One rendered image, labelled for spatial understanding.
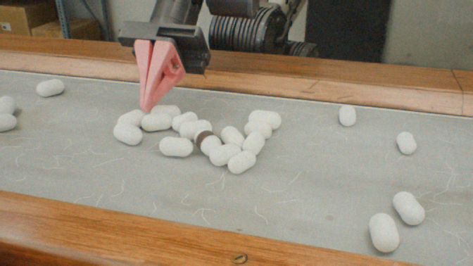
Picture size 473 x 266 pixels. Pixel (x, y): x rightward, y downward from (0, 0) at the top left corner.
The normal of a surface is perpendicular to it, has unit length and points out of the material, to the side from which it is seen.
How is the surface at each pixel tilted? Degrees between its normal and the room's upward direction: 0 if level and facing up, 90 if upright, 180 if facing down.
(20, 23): 90
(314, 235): 0
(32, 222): 0
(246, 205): 0
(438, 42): 90
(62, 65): 45
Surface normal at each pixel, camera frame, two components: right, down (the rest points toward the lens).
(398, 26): -0.34, 0.45
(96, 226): 0.00, -0.87
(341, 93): -0.18, -0.29
